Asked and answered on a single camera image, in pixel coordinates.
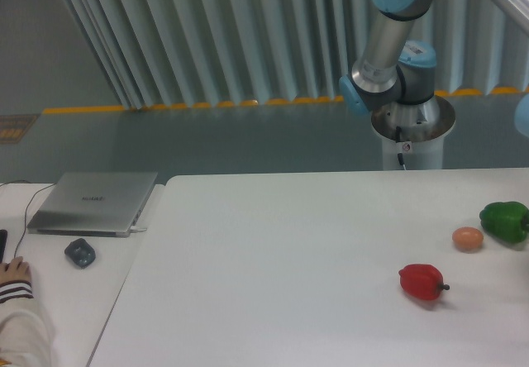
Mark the person's hand on mouse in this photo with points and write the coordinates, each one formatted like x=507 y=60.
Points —
x=17 y=270

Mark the red bell pepper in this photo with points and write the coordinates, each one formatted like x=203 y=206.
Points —
x=422 y=281

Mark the brown egg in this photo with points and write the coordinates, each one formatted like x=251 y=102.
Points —
x=467 y=238

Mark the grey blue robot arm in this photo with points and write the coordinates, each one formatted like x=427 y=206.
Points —
x=393 y=81

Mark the cream striped sleeve forearm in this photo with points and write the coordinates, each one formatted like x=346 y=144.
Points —
x=25 y=340

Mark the black phone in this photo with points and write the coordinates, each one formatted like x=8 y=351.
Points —
x=3 y=243

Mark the dark blue small tray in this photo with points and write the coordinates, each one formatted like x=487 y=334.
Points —
x=80 y=253

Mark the silver closed laptop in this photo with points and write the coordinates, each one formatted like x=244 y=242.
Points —
x=94 y=204

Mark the white folding partition screen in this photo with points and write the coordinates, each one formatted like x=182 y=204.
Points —
x=191 y=52

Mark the green bell pepper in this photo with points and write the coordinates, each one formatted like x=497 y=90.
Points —
x=506 y=221

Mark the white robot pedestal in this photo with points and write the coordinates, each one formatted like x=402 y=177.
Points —
x=413 y=144

